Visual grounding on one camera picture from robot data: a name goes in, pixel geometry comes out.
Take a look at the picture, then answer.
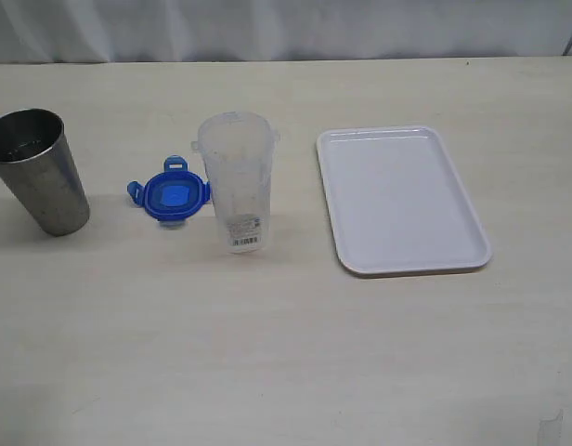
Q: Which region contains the blue plastic container lid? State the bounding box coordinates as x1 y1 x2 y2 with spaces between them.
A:
126 155 211 228

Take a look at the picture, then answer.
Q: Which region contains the stainless steel tumbler cup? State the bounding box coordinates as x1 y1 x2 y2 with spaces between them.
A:
0 108 90 236

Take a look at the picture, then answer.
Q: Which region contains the tall clear plastic container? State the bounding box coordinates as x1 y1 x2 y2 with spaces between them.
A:
191 111 280 254

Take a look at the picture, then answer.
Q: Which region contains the white rectangular plastic tray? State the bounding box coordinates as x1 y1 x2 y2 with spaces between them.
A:
316 125 492 276

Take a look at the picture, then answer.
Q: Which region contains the white backdrop curtain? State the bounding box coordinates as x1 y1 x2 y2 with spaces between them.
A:
0 1 572 63

